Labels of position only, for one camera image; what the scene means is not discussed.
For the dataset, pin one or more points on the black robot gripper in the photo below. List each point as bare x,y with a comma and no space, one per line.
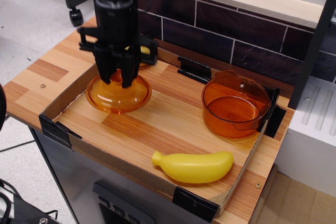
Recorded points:
116,29

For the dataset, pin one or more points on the orange transparent pot lid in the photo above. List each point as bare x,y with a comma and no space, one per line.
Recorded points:
114,98

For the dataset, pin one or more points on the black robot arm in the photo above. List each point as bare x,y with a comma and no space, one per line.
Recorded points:
116,42

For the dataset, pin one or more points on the orange transparent plastic pot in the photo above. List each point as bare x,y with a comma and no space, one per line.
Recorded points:
234,106

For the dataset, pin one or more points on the yellow toy potato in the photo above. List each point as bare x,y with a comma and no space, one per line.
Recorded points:
145,58

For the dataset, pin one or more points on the black office chair base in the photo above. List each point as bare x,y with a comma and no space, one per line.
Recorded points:
75,14

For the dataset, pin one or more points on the cardboard fence with black tape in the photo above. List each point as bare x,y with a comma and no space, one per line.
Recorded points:
96,155

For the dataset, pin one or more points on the yellow toy banana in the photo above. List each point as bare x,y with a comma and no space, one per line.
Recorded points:
194,168

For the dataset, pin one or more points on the grey toy oven front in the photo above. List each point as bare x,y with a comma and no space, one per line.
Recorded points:
114,209

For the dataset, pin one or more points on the white toy sink unit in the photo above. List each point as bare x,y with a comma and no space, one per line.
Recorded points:
307,153

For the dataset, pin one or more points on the dark grey post right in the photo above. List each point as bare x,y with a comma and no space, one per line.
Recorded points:
312,53

